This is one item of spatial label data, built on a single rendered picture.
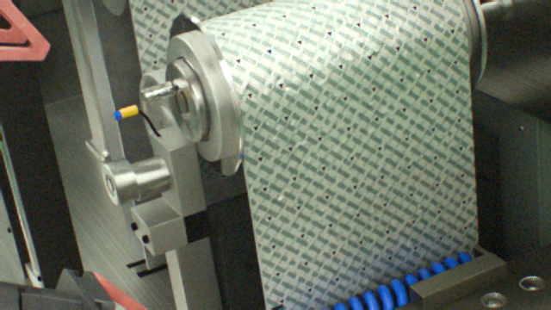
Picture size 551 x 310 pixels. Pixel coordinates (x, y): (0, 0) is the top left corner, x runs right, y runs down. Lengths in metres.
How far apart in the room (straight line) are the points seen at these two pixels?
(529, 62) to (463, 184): 0.14
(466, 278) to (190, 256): 0.26
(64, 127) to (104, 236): 0.41
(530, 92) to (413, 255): 0.20
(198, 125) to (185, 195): 0.09
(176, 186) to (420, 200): 0.23
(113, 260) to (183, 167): 0.47
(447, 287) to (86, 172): 0.81
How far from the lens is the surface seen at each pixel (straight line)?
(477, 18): 1.00
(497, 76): 1.14
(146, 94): 0.95
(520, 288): 1.04
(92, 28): 1.28
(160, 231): 1.00
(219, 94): 0.90
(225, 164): 0.95
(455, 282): 1.02
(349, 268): 1.02
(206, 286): 1.05
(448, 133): 1.02
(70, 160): 1.74
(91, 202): 1.59
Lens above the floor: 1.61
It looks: 26 degrees down
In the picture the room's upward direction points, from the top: 8 degrees counter-clockwise
